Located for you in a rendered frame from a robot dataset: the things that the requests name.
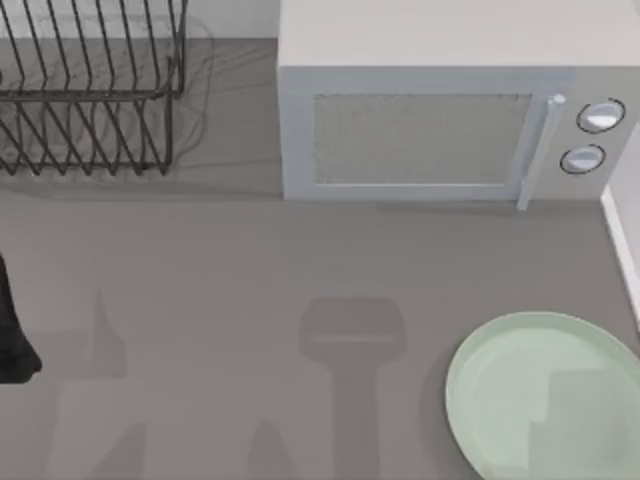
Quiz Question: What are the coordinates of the pale green plate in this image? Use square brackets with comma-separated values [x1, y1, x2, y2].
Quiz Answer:
[444, 311, 640, 480]

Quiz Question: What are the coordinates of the microwave door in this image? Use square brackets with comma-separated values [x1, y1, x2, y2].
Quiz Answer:
[279, 66, 576, 202]

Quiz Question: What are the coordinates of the microwave door handle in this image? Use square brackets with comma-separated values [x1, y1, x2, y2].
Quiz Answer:
[516, 92, 567, 211]

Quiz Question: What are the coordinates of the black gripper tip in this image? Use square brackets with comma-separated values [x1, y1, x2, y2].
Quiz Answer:
[0, 253, 43, 386]

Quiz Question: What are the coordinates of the black wire dish rack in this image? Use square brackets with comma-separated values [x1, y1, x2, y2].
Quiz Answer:
[0, 0, 190, 177]

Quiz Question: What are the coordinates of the pale microwave oven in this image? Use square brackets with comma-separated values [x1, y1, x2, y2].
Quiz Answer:
[276, 0, 640, 211]

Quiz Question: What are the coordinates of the large microwave knob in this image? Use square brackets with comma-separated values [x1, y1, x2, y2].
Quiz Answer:
[575, 98, 627, 134]

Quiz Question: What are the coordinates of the small microwave knob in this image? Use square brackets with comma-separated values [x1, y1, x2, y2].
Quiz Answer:
[559, 144, 607, 176]

